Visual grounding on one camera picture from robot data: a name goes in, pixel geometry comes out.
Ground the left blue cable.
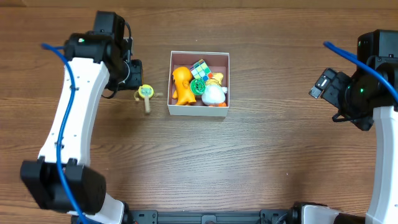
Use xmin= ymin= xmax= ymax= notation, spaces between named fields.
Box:
xmin=41 ymin=43 xmax=91 ymax=224

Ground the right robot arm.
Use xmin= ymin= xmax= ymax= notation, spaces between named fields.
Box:
xmin=279 ymin=29 xmax=397 ymax=224

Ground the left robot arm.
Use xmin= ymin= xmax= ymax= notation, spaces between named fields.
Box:
xmin=20 ymin=11 xmax=143 ymax=223

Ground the right blue cable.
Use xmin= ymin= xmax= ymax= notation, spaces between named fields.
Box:
xmin=323 ymin=40 xmax=398 ymax=105

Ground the blue cable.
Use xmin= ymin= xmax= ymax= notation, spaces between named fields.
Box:
xmin=323 ymin=40 xmax=398 ymax=105
xmin=41 ymin=43 xmax=91 ymax=224

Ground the orange dinosaur toy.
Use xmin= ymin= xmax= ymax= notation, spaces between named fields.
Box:
xmin=172 ymin=67 xmax=197 ymax=105

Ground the white open cardboard box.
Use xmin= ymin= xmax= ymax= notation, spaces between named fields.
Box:
xmin=167 ymin=51 xmax=229 ymax=117

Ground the wooden cat rattle drum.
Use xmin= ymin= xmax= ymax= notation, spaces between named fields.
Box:
xmin=134 ymin=84 xmax=164 ymax=114

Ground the white plush duck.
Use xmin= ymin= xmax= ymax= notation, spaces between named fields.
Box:
xmin=201 ymin=73 xmax=228 ymax=107

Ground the colourful puzzle cube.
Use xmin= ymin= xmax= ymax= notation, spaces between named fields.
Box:
xmin=190 ymin=59 xmax=213 ymax=81

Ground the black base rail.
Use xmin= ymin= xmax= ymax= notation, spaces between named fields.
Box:
xmin=129 ymin=209 xmax=288 ymax=224

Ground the green round plastic toy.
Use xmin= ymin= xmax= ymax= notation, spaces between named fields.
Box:
xmin=190 ymin=78 xmax=206 ymax=96

